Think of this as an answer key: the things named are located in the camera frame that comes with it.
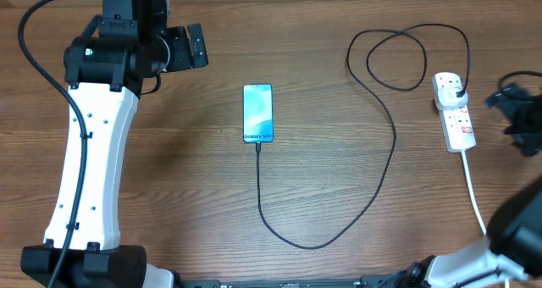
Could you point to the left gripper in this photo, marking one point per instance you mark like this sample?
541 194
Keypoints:
184 60

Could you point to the Samsung Galaxy smartphone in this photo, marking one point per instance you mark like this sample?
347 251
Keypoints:
258 113

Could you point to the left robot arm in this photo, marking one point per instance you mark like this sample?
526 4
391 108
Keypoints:
105 67

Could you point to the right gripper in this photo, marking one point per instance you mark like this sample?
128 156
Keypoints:
506 98

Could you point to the white power strip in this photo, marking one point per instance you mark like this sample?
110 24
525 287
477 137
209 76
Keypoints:
456 123

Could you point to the white charger plug adapter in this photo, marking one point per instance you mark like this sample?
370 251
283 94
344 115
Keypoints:
448 98

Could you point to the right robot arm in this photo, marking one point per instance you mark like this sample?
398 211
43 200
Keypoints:
511 250

